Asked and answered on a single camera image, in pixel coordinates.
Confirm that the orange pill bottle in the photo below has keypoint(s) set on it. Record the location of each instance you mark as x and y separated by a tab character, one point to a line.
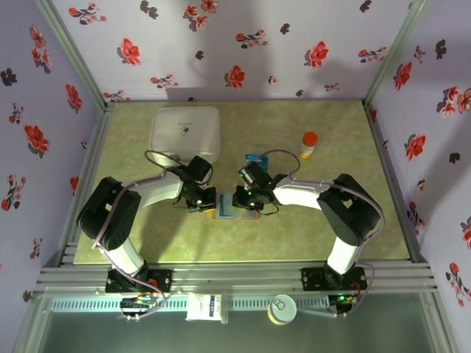
308	145

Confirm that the brown leather card holder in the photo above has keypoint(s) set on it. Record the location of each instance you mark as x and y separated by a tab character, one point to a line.
243	215

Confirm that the tin can with pull tab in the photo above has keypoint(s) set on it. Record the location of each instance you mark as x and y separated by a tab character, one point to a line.
282	309

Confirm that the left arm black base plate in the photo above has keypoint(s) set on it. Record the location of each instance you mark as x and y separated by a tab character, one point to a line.
162	279

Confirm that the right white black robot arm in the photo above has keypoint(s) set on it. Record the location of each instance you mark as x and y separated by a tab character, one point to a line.
344	253

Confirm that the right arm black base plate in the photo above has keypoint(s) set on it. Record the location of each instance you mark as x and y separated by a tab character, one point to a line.
312	279

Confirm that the aluminium side rail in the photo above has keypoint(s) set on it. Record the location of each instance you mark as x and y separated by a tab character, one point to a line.
395	191
82	191

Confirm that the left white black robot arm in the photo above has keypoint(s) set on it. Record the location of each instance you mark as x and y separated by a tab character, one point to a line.
127	253

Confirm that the aluminium frame post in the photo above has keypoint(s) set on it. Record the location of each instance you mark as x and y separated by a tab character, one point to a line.
395	55
73	55

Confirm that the green credit card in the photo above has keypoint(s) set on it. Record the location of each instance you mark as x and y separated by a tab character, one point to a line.
257	158

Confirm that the white packet with blue print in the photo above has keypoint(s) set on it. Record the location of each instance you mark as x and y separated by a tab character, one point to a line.
200	307

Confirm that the white plastic medicine box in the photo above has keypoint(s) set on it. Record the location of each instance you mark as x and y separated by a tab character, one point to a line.
184	128

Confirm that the aluminium front frame rail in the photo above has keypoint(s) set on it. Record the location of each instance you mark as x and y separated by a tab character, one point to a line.
235	276

